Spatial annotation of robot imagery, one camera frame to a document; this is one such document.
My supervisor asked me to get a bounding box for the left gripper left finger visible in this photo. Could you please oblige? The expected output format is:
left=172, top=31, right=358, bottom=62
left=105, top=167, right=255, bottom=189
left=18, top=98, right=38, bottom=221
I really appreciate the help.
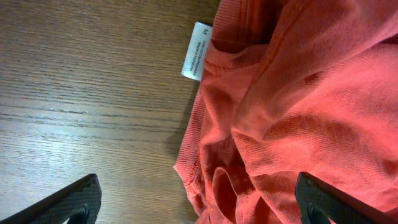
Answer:
left=1, top=174, right=102, bottom=224

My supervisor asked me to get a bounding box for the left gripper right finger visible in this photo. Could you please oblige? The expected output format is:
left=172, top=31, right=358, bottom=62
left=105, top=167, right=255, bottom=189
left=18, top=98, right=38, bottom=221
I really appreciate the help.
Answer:
left=295, top=172, right=397, bottom=224

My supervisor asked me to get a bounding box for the red printed t-shirt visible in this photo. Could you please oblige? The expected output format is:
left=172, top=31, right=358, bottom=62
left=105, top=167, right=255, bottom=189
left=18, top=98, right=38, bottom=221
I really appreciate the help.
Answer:
left=175, top=0, right=397, bottom=223

